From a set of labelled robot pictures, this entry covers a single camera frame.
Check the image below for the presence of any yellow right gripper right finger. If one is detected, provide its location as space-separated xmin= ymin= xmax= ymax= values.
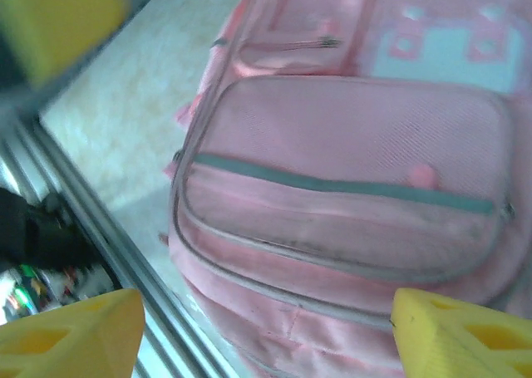
xmin=390 ymin=287 xmax=532 ymax=378

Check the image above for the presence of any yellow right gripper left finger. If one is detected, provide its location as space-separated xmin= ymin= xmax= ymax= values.
xmin=0 ymin=288 xmax=145 ymax=378

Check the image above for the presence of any pink school backpack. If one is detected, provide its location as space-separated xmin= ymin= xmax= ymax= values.
xmin=161 ymin=0 xmax=532 ymax=378

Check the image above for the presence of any left controller board green light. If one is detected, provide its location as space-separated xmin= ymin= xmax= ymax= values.
xmin=0 ymin=263 xmax=116 ymax=327

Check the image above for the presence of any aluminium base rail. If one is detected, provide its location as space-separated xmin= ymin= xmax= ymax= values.
xmin=0 ymin=115 xmax=238 ymax=378

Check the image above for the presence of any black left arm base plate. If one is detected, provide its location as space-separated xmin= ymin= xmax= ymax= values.
xmin=0 ymin=186 xmax=105 ymax=273

